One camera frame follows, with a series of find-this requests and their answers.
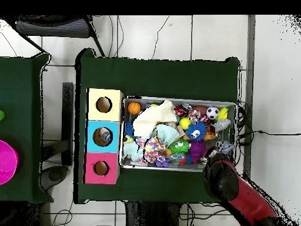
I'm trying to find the crushed clear plastic bottle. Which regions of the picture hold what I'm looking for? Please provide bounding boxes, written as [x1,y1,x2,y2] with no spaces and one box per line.
[215,140,235,155]
[98,129,113,145]

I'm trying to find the grey crushed bottle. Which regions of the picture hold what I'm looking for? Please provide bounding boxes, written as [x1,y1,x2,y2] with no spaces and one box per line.
[209,118,232,134]

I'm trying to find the polka dot cloth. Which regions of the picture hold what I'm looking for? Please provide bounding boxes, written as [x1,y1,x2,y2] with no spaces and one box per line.
[143,135,167,164]

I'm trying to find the cream waffle cloth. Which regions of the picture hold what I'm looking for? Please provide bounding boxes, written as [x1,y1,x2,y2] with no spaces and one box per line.
[132,99,178,141]

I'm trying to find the shallow silver mesh bin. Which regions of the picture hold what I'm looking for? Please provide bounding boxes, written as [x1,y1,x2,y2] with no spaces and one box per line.
[118,95,238,174]

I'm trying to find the wooden box with three holes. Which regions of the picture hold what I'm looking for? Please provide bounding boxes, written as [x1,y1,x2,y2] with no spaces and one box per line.
[82,88,125,185]

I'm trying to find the purple knobbly toy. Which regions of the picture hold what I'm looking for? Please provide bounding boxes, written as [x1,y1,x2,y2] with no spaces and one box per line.
[189,140,207,164]

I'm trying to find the blue spiky toy small eyes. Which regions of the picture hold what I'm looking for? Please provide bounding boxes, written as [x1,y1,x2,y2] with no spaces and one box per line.
[185,121,208,142]

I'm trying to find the green spiky toy with eyes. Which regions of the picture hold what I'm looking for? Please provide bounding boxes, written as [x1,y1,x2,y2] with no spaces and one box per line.
[168,137,190,155]

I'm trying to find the small soccer ball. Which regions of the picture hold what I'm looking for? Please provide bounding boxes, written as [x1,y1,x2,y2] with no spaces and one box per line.
[206,106,220,120]

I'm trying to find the mint green waffle cloth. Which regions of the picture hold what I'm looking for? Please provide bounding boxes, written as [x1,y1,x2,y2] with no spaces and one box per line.
[122,124,180,162]

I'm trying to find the blue spiky toy big eyes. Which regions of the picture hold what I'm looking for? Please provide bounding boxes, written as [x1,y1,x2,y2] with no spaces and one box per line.
[124,119,138,139]

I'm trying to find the small orange basketball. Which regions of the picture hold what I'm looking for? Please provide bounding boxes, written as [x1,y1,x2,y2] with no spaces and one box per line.
[127,101,142,115]

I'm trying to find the dark green table cloth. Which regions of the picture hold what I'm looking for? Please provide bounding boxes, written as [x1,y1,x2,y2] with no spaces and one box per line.
[0,52,53,204]
[73,48,242,205]

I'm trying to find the black flat panel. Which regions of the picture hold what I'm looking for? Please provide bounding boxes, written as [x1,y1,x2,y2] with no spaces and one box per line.
[61,82,74,167]

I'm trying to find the grey oval stand base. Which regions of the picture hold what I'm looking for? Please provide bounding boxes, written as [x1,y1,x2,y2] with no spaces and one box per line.
[41,165,69,192]

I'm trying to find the black chair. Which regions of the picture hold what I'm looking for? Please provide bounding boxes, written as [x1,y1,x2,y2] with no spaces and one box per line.
[4,15,106,58]

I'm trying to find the pink round bowl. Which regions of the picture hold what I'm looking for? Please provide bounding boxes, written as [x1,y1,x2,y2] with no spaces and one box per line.
[0,139,19,185]

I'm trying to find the black cable with plug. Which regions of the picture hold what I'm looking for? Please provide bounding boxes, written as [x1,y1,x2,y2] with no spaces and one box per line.
[237,129,301,137]

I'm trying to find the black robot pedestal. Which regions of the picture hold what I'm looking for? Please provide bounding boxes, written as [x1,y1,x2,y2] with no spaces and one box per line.
[125,201,183,226]

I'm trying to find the grey floor cable cover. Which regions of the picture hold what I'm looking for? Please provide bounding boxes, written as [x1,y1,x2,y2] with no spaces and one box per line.
[242,15,256,177]

